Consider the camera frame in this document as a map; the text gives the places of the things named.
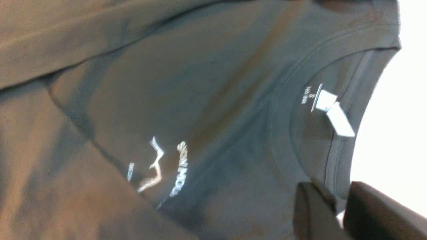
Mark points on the dark gray long-sleeve shirt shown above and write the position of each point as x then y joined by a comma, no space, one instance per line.
179,119

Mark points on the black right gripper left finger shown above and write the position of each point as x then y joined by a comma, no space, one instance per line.
315,213

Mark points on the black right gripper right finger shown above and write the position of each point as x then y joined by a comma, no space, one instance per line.
372,215

